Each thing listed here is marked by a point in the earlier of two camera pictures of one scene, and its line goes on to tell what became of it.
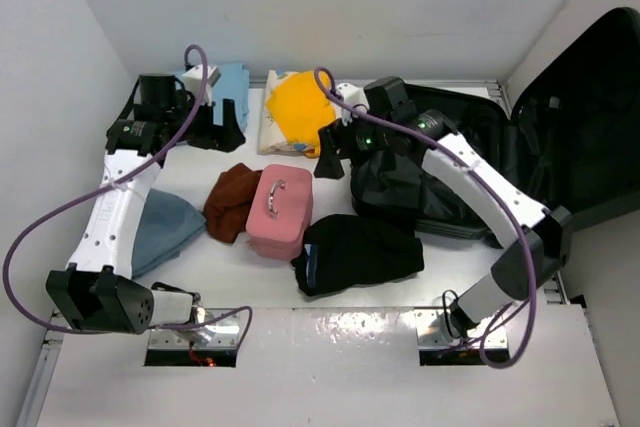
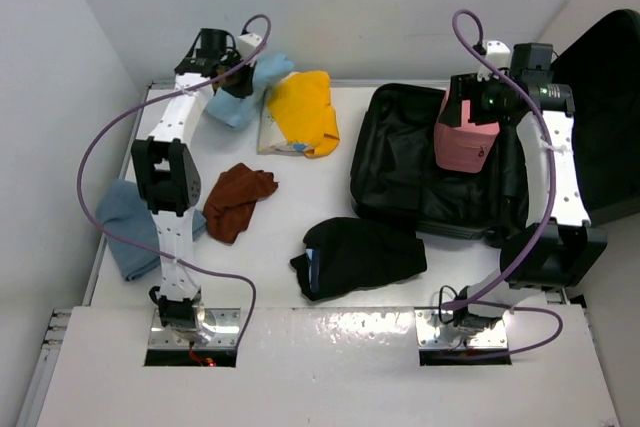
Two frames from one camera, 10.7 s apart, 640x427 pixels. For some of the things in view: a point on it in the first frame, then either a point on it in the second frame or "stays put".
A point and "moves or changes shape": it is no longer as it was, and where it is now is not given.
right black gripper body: (360, 139) -> (490, 98)
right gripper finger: (329, 164) -> (462, 87)
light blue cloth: (233, 83) moves or changes shape
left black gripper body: (183, 105) -> (236, 84)
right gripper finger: (361, 170) -> (483, 119)
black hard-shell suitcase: (571, 138) stays put
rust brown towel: (226, 209) stays put
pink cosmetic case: (279, 210) -> (463, 148)
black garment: (342, 250) stays put
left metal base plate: (222, 336) stays put
